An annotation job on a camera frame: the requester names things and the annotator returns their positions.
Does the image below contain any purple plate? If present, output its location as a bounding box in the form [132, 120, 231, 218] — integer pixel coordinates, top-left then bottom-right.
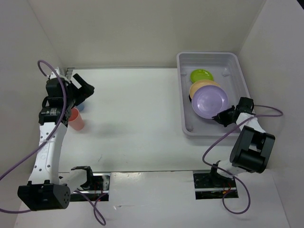
[191, 85, 229, 119]

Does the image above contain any green plate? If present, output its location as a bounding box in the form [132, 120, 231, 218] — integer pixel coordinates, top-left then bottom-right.
[190, 69, 214, 83]

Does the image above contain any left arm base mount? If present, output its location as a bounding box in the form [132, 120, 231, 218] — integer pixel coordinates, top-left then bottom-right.
[66, 166, 111, 202]

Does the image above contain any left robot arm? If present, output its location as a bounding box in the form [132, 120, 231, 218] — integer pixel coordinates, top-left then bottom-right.
[18, 74, 95, 211]

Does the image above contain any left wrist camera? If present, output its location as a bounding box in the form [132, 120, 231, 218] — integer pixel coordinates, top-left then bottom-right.
[47, 68, 70, 83]

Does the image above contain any blue cup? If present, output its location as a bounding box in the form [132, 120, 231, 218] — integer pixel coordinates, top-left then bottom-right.
[76, 103, 85, 112]

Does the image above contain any clear plastic bin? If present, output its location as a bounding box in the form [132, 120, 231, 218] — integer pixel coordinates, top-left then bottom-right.
[177, 52, 250, 138]

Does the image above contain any orange plate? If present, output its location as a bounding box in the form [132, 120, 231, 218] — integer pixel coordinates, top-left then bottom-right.
[189, 79, 220, 98]

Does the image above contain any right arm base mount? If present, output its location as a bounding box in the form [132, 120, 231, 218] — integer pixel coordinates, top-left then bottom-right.
[193, 171, 238, 200]

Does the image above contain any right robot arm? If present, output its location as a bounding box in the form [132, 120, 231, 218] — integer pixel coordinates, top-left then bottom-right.
[208, 97, 275, 187]

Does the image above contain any red cup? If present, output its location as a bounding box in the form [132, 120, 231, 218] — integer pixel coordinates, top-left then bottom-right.
[68, 108, 85, 131]

